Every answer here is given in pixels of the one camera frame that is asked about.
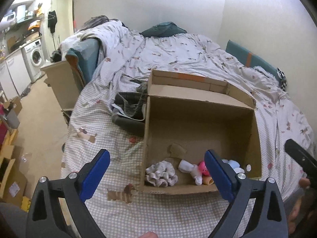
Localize teal headboard cushion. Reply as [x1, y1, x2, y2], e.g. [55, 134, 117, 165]
[225, 40, 280, 80]

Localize pink round soft toy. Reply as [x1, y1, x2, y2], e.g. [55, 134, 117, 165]
[198, 161, 211, 177]

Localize grey trouser leg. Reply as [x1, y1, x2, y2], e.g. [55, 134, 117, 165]
[1, 202, 27, 238]

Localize brown cardboard box on floor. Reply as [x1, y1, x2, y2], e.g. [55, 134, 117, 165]
[0, 157, 27, 207]

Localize checkered dog print duvet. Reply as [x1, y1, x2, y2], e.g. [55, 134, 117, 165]
[61, 22, 314, 237]

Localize dark grey folded clothes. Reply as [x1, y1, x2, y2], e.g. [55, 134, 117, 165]
[111, 82, 148, 137]

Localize white kitchen cabinet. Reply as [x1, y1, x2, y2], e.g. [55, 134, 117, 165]
[1, 49, 31, 99]

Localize black white checkered cloth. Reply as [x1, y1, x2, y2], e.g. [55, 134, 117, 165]
[277, 68, 287, 91]

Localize white sock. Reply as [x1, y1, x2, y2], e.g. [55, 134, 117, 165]
[178, 160, 202, 185]

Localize beige wooden side cabinet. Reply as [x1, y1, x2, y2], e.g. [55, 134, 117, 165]
[41, 61, 83, 110]

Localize dark teal pillow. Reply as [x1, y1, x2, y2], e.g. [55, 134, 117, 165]
[140, 22, 187, 38]

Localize peach soft tube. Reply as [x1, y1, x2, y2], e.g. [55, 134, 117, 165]
[202, 176, 214, 185]

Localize teal sofa cushion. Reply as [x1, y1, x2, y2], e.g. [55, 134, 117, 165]
[65, 38, 103, 89]

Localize white washing machine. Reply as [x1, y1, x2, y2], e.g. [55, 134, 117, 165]
[21, 38, 46, 83]

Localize light blue fluffy sock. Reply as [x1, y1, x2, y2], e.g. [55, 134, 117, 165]
[222, 159, 245, 174]

